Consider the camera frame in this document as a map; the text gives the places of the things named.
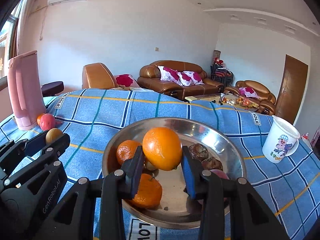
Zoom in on mandarin with stem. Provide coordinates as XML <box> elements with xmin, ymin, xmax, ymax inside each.
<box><xmin>128</xmin><ymin>173</ymin><xmax>162</xmax><ymax>209</ymax></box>

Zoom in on red pomegranate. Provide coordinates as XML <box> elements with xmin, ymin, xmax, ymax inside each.
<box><xmin>40</xmin><ymin>113</ymin><xmax>62</xmax><ymax>131</ymax></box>

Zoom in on large orange mandarin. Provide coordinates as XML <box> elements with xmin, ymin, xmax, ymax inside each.
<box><xmin>116</xmin><ymin>140</ymin><xmax>141</xmax><ymax>165</ymax></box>

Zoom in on dark brown mangosteen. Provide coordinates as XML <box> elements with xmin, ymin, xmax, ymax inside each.
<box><xmin>201</xmin><ymin>157</ymin><xmax>223</xmax><ymax>171</ymax></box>
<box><xmin>188</xmin><ymin>143</ymin><xmax>209</xmax><ymax>162</ymax></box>

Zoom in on green kiwi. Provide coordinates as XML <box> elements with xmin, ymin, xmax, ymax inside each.
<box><xmin>45</xmin><ymin>128</ymin><xmax>63</xmax><ymax>145</ymax></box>
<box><xmin>145</xmin><ymin>159</ymin><xmax>157</xmax><ymax>171</ymax></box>

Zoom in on smooth oval orange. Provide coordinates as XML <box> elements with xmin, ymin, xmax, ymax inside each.
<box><xmin>142</xmin><ymin>127</ymin><xmax>182</xmax><ymax>171</ymax></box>

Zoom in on small orange behind pomegranate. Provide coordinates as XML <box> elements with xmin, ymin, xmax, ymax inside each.
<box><xmin>37</xmin><ymin>113</ymin><xmax>44</xmax><ymax>126</ymax></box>

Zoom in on steel round plate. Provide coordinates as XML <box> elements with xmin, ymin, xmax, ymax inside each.
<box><xmin>102</xmin><ymin>117</ymin><xmax>247</xmax><ymax>230</ymax></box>

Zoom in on blue plaid tablecloth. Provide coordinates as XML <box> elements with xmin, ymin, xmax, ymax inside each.
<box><xmin>0</xmin><ymin>88</ymin><xmax>320</xmax><ymax>240</ymax></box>

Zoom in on white cartoon pig mug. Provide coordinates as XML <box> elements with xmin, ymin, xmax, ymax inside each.
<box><xmin>262</xmin><ymin>115</ymin><xmax>300</xmax><ymax>164</ymax></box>

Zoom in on dark padded stool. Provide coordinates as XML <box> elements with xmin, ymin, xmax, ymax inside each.
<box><xmin>41</xmin><ymin>81</ymin><xmax>64</xmax><ymax>97</ymax></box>

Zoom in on pink thermos jug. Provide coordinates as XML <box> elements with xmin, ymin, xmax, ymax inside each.
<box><xmin>7</xmin><ymin>50</ymin><xmax>46</xmax><ymax>131</ymax></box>

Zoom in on brown leather armchair far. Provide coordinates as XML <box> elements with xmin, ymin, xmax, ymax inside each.
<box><xmin>224</xmin><ymin>80</ymin><xmax>276</xmax><ymax>115</ymax></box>

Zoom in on brown leather armchair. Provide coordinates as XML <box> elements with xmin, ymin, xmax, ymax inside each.
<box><xmin>224</xmin><ymin>80</ymin><xmax>276</xmax><ymax>115</ymax></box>
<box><xmin>82</xmin><ymin>63</ymin><xmax>118</xmax><ymax>89</ymax></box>

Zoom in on brown leather armchair near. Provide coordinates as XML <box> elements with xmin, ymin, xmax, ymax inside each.
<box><xmin>82</xmin><ymin>63</ymin><xmax>118</xmax><ymax>89</ymax></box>

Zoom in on wooden coffee table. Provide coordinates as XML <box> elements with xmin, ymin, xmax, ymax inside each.
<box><xmin>184</xmin><ymin>93</ymin><xmax>259</xmax><ymax>112</ymax></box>

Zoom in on floral pillow on far armchair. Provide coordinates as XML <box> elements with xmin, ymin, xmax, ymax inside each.
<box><xmin>239</xmin><ymin>87</ymin><xmax>259</xmax><ymax>99</ymax></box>

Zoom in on red floral pillow near armchair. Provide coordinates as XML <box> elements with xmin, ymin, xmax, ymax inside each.
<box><xmin>114</xmin><ymin>74</ymin><xmax>140</xmax><ymax>88</ymax></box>

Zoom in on brown wooden door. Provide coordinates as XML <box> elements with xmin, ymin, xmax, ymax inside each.
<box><xmin>276</xmin><ymin>55</ymin><xmax>308</xmax><ymax>124</ymax></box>

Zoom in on black stacked chairs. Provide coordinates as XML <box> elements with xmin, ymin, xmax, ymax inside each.
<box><xmin>210</xmin><ymin>64</ymin><xmax>234</xmax><ymax>87</ymax></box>

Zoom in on white red floral pillow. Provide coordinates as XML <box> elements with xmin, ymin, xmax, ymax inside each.
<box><xmin>158</xmin><ymin>66</ymin><xmax>182</xmax><ymax>86</ymax></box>

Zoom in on brown leather three-seat sofa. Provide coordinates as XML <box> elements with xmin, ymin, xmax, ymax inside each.
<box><xmin>137</xmin><ymin>60</ymin><xmax>224</xmax><ymax>100</ymax></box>

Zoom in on window with metal frame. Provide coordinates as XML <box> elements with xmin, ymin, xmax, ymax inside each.
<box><xmin>1</xmin><ymin>0</ymin><xmax>23</xmax><ymax>79</ymax></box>

